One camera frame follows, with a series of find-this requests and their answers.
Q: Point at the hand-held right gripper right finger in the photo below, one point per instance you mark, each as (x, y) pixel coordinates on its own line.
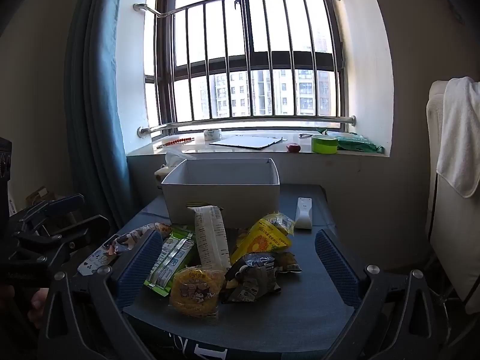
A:
(337, 270)

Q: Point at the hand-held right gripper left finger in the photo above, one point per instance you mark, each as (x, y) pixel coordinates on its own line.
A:
(138, 266)

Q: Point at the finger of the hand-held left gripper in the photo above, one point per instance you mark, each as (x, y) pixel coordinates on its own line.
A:
(78, 230)
(60, 204)

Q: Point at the cartoon printed snack packet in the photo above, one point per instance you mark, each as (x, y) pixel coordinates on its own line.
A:
(131, 237)

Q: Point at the green snack packet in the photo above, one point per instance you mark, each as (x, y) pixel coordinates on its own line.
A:
(170, 258)

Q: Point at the white cartoon print packet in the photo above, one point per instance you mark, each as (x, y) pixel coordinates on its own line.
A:
(92, 264)

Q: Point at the round yellow snack packet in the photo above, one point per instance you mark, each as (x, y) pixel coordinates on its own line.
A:
(195, 292)

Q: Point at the clear yellow-print snack packet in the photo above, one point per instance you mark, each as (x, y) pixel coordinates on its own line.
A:
(281, 222)

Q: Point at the long white snack packet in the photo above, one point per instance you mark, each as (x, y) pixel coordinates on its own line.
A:
(210, 236)

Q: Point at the dark grey snack packet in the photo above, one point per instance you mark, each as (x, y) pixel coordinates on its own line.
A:
(251, 277)

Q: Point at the white cardboard box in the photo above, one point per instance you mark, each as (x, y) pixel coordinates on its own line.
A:
(221, 191)

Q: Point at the person's left hand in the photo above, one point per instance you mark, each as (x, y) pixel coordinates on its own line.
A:
(37, 303)

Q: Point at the brown cardboard box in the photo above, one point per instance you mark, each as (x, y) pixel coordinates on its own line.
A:
(39, 197)

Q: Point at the white remote control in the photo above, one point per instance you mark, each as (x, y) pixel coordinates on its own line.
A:
(303, 213)

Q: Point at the teal curtain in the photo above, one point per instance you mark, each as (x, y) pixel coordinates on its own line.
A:
(97, 120)

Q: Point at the tissue pack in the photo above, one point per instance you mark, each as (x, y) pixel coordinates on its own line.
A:
(170, 159)

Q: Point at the white chair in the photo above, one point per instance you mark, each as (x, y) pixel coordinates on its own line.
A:
(450, 232)

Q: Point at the green plastic container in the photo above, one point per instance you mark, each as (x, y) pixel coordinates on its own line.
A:
(324, 144)

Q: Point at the green wipes packet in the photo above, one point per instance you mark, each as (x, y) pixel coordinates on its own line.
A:
(356, 143)

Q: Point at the small red object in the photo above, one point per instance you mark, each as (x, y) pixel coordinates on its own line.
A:
(293, 147)

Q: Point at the small metal clipper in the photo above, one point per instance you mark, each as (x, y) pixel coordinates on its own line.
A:
(305, 135)

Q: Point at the clear tape roll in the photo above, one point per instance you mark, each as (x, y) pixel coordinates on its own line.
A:
(212, 134)

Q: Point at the flat grey clipboard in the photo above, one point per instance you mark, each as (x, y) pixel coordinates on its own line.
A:
(243, 142)

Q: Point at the white towel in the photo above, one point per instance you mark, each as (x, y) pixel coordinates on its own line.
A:
(459, 135)

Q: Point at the dark framed window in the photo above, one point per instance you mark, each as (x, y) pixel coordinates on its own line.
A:
(240, 58)

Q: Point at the metal window guard rail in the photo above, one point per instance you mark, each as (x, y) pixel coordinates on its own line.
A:
(247, 122)

